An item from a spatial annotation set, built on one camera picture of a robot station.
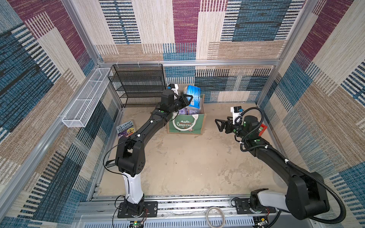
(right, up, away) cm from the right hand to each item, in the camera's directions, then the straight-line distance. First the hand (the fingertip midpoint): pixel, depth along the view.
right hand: (223, 120), depth 84 cm
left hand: (-18, +14, 0) cm, 22 cm away
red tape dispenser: (+29, -6, +13) cm, 33 cm away
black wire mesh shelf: (-57, +27, +25) cm, 67 cm away
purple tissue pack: (-23, +6, +8) cm, 25 cm away
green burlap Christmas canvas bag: (-20, -2, +10) cm, 23 cm away
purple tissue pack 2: (-16, +6, +15) cm, 23 cm away
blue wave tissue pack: (-16, +17, +1) cm, 24 cm away
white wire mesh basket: (-75, +3, -13) cm, 76 cm away
